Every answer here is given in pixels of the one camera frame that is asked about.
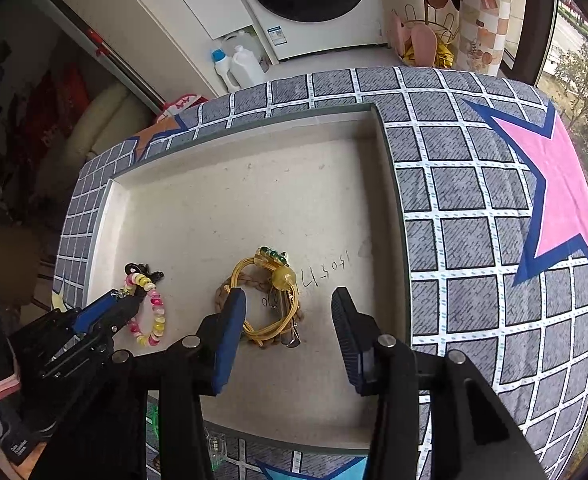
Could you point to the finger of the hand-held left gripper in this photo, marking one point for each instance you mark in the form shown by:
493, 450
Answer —
81, 352
101, 307

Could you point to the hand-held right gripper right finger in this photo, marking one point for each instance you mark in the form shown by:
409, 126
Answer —
346, 340

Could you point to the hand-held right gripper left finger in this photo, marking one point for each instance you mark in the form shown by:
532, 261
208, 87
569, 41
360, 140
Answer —
231, 335

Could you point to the black claw hair clip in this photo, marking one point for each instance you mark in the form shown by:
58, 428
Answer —
133, 266

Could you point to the silver hair clip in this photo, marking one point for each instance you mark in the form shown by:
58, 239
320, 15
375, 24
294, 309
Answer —
289, 337

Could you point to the grey tray with white inside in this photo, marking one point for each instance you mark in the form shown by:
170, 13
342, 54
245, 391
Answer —
199, 200

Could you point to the green plastic bangle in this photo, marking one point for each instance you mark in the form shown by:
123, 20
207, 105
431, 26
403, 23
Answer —
154, 420

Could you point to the cream leather sofa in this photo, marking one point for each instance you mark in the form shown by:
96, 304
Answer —
104, 120

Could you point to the red printed blanket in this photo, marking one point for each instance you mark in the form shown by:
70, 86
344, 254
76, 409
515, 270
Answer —
54, 110

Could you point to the red white bag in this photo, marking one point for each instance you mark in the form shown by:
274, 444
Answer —
179, 105

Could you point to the blue cap detergent bottle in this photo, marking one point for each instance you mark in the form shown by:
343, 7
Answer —
221, 67

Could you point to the white detergent jug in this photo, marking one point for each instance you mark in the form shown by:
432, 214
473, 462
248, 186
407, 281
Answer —
246, 67

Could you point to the clear plastic jug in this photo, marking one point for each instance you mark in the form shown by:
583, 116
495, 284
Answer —
239, 39

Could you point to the white washing machine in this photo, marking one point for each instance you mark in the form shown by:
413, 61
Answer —
294, 40

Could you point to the pink checkered box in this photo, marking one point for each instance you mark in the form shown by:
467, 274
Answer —
483, 10

